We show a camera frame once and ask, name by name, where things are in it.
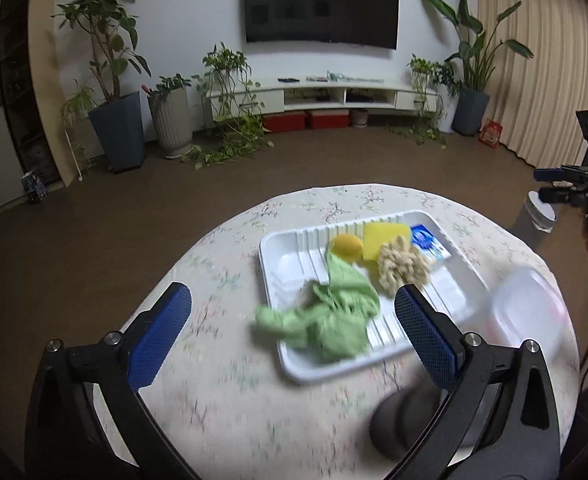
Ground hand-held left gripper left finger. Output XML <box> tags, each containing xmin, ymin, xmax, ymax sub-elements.
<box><xmin>25</xmin><ymin>282</ymin><xmax>199</xmax><ymax>480</ymax></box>

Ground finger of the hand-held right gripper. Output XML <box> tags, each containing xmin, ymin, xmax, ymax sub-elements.
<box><xmin>538</xmin><ymin>186</ymin><xmax>588</xmax><ymax>207</ymax></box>
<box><xmin>533</xmin><ymin>164</ymin><xmax>588</xmax><ymax>184</ymax></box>

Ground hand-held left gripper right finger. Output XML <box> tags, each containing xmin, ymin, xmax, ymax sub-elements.
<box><xmin>394</xmin><ymin>284</ymin><xmax>561</xmax><ymax>480</ymax></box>

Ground cream chenille sponge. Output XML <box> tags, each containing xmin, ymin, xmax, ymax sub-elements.
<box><xmin>376</xmin><ymin>237</ymin><xmax>432</xmax><ymax>297</ymax></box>

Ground black cylindrical container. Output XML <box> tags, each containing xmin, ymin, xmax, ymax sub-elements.
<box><xmin>369</xmin><ymin>385</ymin><xmax>455</xmax><ymax>461</ymax></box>

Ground green cloth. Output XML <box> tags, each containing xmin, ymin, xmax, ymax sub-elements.
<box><xmin>255</xmin><ymin>250</ymin><xmax>381</xmax><ymax>365</ymax></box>

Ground blue and white tissue pack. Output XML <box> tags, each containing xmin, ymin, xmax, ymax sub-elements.
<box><xmin>410</xmin><ymin>224</ymin><xmax>451</xmax><ymax>260</ymax></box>

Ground large yellow sponge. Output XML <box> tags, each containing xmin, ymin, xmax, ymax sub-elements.
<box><xmin>363</xmin><ymin>222</ymin><xmax>411</xmax><ymax>263</ymax></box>

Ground translucent plastic container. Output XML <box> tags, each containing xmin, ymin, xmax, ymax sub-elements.
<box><xmin>489</xmin><ymin>266</ymin><xmax>570</xmax><ymax>356</ymax></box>

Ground yellow egg-shaped sponge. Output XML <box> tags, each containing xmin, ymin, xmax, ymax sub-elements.
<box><xmin>330</xmin><ymin>233</ymin><xmax>365</xmax><ymax>261</ymax></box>

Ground white plastic tray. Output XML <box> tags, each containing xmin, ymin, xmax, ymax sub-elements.
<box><xmin>259</xmin><ymin>209</ymin><xmax>490</xmax><ymax>386</ymax></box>

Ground grey trash bin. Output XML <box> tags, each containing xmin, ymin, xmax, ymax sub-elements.
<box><xmin>516</xmin><ymin>191</ymin><xmax>557</xmax><ymax>248</ymax></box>

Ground red paper bag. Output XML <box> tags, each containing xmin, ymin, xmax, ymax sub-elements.
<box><xmin>478</xmin><ymin>119</ymin><xmax>504</xmax><ymax>148</ymax></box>

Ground white floral tablecloth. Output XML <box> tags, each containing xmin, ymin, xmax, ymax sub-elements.
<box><xmin>91</xmin><ymin>183</ymin><xmax>582</xmax><ymax>480</ymax></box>

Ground broad-leaf plant in blue pot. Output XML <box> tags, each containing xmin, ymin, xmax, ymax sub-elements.
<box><xmin>420</xmin><ymin>0</ymin><xmax>535</xmax><ymax>137</ymax></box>

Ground beige curtain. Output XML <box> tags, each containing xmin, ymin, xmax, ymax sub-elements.
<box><xmin>476</xmin><ymin>0</ymin><xmax>588</xmax><ymax>171</ymax></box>

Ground small leafy potted plant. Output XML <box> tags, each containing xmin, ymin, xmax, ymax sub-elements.
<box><xmin>406</xmin><ymin>54</ymin><xmax>460</xmax><ymax>148</ymax></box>

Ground small blue toy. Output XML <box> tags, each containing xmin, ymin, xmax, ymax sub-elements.
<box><xmin>21</xmin><ymin>170</ymin><xmax>48</xmax><ymax>204</ymax></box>

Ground white stick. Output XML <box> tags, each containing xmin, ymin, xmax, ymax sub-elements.
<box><xmin>65</xmin><ymin>127</ymin><xmax>85</xmax><ymax>181</ymax></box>

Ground tall plant in blue pot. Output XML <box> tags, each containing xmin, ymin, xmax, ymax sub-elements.
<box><xmin>54</xmin><ymin>0</ymin><xmax>152</xmax><ymax>173</ymax></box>

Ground plant in grey ribbed pot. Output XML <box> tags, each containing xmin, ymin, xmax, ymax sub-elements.
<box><xmin>146</xmin><ymin>74</ymin><xmax>195</xmax><ymax>158</ymax></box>

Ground red storage box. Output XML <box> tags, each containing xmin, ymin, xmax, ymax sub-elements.
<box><xmin>263</xmin><ymin>112</ymin><xmax>307</xmax><ymax>133</ymax></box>
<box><xmin>308</xmin><ymin>110</ymin><xmax>351</xmax><ymax>130</ymax></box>

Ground small spider plant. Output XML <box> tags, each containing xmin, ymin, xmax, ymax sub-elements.
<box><xmin>58</xmin><ymin>80</ymin><xmax>99</xmax><ymax>133</ymax></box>

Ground white television console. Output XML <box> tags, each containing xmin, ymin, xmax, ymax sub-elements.
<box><xmin>209</xmin><ymin>77</ymin><xmax>447</xmax><ymax>121</ymax></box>

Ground trailing vine plant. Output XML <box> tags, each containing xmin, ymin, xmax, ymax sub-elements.
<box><xmin>181</xmin><ymin>42</ymin><xmax>275</xmax><ymax>171</ymax></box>

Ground dark display shelf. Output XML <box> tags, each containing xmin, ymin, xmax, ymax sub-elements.
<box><xmin>0</xmin><ymin>0</ymin><xmax>62</xmax><ymax>186</ymax></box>

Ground wall-mounted black television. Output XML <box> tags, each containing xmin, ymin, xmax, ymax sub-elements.
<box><xmin>244</xmin><ymin>0</ymin><xmax>401</xmax><ymax>51</ymax></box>

